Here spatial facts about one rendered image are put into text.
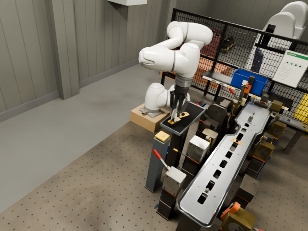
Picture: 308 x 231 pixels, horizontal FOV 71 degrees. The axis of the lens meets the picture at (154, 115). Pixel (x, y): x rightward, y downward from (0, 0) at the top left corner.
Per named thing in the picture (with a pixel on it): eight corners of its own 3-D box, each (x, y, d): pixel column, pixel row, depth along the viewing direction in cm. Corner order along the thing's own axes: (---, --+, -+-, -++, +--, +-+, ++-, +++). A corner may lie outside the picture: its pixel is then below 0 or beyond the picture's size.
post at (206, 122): (195, 166, 167) (209, 125, 144) (189, 162, 169) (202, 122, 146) (197, 162, 170) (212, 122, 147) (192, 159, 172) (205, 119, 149)
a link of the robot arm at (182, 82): (187, 79, 106) (184, 90, 109) (197, 75, 112) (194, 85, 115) (172, 73, 110) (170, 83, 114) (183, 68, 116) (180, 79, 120)
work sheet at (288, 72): (295, 88, 205) (313, 57, 187) (271, 79, 214) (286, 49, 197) (295, 87, 206) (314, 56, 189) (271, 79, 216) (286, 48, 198)
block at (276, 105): (264, 137, 210) (282, 106, 190) (256, 133, 214) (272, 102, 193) (266, 133, 216) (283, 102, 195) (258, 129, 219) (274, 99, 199)
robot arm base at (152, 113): (134, 111, 197) (135, 106, 195) (150, 104, 213) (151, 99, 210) (150, 120, 188) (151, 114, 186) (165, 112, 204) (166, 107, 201)
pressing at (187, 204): (214, 235, 96) (215, 233, 95) (171, 205, 105) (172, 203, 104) (272, 112, 194) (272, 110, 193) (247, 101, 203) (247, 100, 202)
